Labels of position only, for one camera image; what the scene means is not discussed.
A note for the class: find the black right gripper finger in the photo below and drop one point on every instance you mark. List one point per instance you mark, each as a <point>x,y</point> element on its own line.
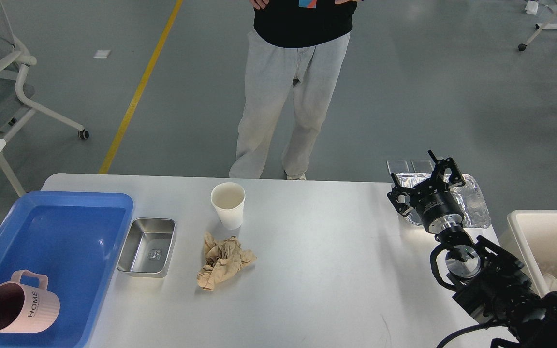
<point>445,174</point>
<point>403,199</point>

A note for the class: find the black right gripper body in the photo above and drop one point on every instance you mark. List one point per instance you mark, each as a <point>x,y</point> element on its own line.
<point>437,209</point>

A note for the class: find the pink ceramic mug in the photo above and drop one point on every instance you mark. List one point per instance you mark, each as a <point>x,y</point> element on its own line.
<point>26,304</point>

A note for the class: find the stainless steel rectangular container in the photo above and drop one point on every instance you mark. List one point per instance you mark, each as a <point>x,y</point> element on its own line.
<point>147,248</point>

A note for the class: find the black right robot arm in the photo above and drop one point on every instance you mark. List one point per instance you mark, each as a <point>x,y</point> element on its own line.
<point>486,280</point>

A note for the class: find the clear plastic lid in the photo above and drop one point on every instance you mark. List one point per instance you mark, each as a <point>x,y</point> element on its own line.
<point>410,166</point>

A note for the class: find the aluminium foil tray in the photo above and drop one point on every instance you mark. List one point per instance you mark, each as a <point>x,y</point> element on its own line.
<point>469,197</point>

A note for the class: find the white plastic bin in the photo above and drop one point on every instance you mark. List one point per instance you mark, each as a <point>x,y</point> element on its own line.
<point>532,237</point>

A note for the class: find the blue plastic tray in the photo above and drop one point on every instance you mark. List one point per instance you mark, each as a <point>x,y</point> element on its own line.
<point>73,238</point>

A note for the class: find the white paper cup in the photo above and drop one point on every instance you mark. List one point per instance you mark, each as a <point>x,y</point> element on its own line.
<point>228,200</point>

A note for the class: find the person in grey trousers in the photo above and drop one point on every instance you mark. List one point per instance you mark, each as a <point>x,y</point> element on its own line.
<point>297,47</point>

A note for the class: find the crumpled brown paper napkin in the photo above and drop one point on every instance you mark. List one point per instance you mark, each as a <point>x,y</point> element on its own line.
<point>223,260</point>

